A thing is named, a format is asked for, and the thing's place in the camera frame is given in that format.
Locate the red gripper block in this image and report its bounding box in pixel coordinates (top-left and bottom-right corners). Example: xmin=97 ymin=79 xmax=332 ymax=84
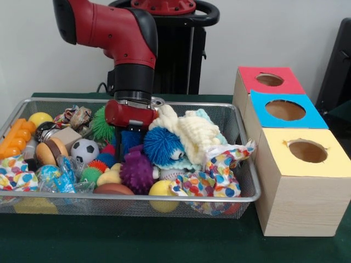
xmin=105 ymin=99 xmax=159 ymax=163

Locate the blue spiky ball with eyes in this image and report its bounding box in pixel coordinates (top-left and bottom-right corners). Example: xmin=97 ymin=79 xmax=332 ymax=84
xmin=143 ymin=126 xmax=184 ymax=167

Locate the cream waffle cloth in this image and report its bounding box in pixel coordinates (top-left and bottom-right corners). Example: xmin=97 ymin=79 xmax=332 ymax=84
xmin=149 ymin=105 xmax=222 ymax=165

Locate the mint waffle cloth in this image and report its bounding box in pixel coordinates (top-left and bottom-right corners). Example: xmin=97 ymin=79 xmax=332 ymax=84
xmin=153 ymin=108 xmax=228 ymax=172

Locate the shallow silver mesh bin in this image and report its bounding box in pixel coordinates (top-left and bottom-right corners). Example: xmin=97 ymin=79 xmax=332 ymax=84
xmin=0 ymin=98 xmax=261 ymax=220

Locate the wooden box with three holes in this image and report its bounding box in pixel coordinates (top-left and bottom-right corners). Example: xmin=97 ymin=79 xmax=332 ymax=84
xmin=232 ymin=66 xmax=351 ymax=237

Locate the purple spiky toy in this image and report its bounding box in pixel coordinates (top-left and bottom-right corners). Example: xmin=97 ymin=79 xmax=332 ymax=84
xmin=120 ymin=145 xmax=156 ymax=196

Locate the small soccer ball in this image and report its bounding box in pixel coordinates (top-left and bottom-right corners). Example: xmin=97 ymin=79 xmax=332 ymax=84
xmin=70 ymin=138 xmax=100 ymax=164

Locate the yellow ball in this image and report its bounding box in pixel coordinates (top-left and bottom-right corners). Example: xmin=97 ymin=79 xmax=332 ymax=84
xmin=149 ymin=180 xmax=180 ymax=214

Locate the toy burger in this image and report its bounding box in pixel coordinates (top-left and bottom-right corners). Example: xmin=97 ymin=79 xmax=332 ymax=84
xmin=35 ymin=136 xmax=69 ymax=167

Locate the polka dot paper napkin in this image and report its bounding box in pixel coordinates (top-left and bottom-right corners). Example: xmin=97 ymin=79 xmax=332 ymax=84
xmin=169 ymin=138 xmax=257 ymax=217

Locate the dark green table cloth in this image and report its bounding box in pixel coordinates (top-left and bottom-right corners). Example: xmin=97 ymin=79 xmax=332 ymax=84
xmin=0 ymin=92 xmax=351 ymax=263
xmin=327 ymin=99 xmax=351 ymax=129

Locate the orange studded toy block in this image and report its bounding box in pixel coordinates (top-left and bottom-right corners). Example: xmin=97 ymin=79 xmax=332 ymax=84
xmin=0 ymin=118 xmax=36 ymax=161

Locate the black stand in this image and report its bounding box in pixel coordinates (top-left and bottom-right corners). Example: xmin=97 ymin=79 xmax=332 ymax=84
xmin=315 ymin=18 xmax=351 ymax=110

